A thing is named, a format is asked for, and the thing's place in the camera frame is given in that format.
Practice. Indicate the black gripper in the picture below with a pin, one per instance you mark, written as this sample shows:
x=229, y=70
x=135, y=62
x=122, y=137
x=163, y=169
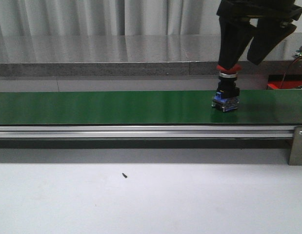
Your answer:
x=274, y=24

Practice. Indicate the red plastic tray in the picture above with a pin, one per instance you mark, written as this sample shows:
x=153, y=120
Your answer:
x=289, y=82

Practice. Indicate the green conveyor belt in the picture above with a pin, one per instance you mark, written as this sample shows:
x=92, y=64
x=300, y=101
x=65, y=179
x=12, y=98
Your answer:
x=270, y=107

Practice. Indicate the grey curtain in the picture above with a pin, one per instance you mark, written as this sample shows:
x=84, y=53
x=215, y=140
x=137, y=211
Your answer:
x=108, y=17

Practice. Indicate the grey stone counter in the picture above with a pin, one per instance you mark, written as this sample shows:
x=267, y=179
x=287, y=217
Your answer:
x=89, y=56

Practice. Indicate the metal conveyor support bracket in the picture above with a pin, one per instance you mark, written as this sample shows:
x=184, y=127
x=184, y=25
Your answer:
x=295, y=158

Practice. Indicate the aluminium conveyor frame rail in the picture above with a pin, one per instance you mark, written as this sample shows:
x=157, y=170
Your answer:
x=143, y=131

